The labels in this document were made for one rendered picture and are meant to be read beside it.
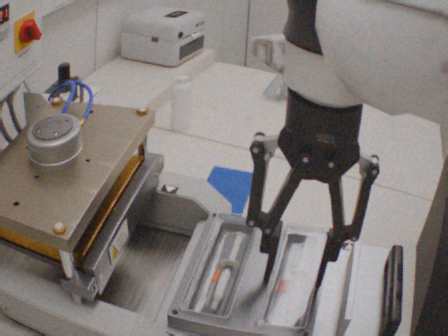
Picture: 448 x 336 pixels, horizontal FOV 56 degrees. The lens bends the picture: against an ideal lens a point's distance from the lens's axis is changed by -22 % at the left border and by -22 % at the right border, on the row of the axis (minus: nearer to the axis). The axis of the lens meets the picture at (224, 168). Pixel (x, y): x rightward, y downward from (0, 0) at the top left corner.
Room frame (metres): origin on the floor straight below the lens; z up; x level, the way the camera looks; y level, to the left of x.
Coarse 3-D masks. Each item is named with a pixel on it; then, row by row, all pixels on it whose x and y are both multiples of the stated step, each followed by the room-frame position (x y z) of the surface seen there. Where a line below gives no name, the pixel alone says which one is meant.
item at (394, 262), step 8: (392, 248) 0.46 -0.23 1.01; (400, 248) 0.45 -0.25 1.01; (392, 256) 0.44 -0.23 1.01; (400, 256) 0.44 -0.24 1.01; (392, 264) 0.42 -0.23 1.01; (400, 264) 0.42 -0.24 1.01; (392, 272) 0.41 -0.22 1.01; (400, 272) 0.41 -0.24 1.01; (392, 280) 0.39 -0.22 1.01; (400, 280) 0.39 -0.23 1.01; (392, 288) 0.38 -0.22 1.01; (400, 288) 0.38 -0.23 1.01; (392, 296) 0.36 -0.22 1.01; (400, 296) 0.36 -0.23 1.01; (392, 304) 0.35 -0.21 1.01; (400, 304) 0.35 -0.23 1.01; (392, 312) 0.34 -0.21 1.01; (400, 312) 0.33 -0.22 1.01; (392, 320) 0.32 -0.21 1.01; (400, 320) 0.32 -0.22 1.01; (384, 328) 0.32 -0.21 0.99; (392, 328) 0.32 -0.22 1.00
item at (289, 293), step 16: (288, 224) 0.51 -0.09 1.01; (288, 240) 0.48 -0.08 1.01; (304, 240) 0.48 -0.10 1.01; (320, 240) 0.48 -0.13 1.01; (288, 256) 0.45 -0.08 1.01; (304, 256) 0.45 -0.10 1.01; (320, 256) 0.45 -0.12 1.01; (288, 272) 0.42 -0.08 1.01; (304, 272) 0.42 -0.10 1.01; (272, 288) 0.39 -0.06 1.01; (288, 288) 0.39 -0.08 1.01; (304, 288) 0.39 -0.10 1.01; (272, 304) 0.36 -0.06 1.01; (288, 304) 0.36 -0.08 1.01; (304, 304) 0.36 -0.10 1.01; (272, 320) 0.34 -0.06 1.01; (288, 320) 0.34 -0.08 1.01; (304, 320) 0.34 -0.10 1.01
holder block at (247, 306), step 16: (208, 224) 0.51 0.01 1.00; (256, 240) 0.49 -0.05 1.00; (192, 256) 0.45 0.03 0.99; (256, 256) 0.46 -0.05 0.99; (192, 272) 0.42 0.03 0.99; (256, 272) 0.43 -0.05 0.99; (240, 288) 0.40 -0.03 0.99; (256, 288) 0.40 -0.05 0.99; (320, 288) 0.40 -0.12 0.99; (176, 304) 0.36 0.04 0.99; (240, 304) 0.37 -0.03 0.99; (256, 304) 0.37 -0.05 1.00; (176, 320) 0.34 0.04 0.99; (192, 320) 0.34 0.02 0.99; (208, 320) 0.34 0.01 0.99; (240, 320) 0.35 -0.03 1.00; (256, 320) 0.35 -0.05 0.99
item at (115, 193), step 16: (128, 176) 0.52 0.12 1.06; (112, 192) 0.48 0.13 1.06; (112, 208) 0.45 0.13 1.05; (96, 224) 0.42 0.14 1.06; (0, 240) 0.39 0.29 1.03; (16, 240) 0.38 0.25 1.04; (32, 240) 0.38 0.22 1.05; (80, 240) 0.39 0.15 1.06; (32, 256) 0.38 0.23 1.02; (48, 256) 0.38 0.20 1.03; (80, 256) 0.36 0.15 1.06
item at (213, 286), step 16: (224, 224) 0.51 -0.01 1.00; (240, 224) 0.51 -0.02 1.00; (208, 240) 0.47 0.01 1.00; (224, 240) 0.48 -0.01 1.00; (240, 240) 0.48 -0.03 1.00; (208, 256) 0.44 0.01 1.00; (224, 256) 0.45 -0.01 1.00; (240, 256) 0.45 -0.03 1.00; (208, 272) 0.42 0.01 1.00; (224, 272) 0.42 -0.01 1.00; (240, 272) 0.42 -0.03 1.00; (192, 288) 0.39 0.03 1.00; (208, 288) 0.39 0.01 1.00; (224, 288) 0.39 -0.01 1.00; (192, 304) 0.36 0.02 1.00; (208, 304) 0.36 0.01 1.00; (224, 304) 0.36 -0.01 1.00
